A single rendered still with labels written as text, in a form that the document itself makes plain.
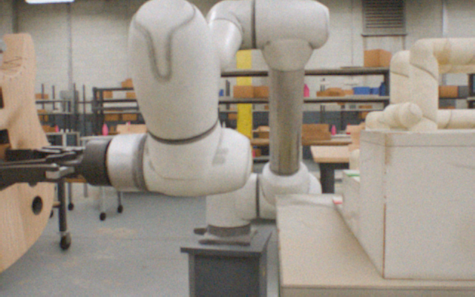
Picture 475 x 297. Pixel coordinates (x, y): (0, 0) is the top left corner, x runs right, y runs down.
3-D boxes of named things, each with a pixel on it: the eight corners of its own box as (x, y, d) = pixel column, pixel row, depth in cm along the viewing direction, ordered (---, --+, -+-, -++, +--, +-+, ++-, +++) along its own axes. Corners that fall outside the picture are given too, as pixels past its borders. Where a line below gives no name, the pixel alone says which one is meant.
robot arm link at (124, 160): (160, 181, 67) (126, 181, 67) (156, 128, 65) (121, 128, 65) (144, 200, 58) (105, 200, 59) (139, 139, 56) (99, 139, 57)
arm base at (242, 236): (202, 229, 154) (201, 214, 154) (258, 232, 150) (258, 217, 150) (185, 243, 137) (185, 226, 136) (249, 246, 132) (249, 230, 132)
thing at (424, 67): (413, 131, 46) (414, 50, 45) (404, 131, 49) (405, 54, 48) (441, 131, 45) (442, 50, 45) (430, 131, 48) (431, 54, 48)
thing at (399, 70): (393, 130, 54) (394, 61, 53) (387, 129, 57) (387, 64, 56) (417, 130, 53) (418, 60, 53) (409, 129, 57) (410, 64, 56)
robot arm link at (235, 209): (210, 216, 151) (209, 158, 150) (258, 217, 150) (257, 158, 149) (202, 227, 135) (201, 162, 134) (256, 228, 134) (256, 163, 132)
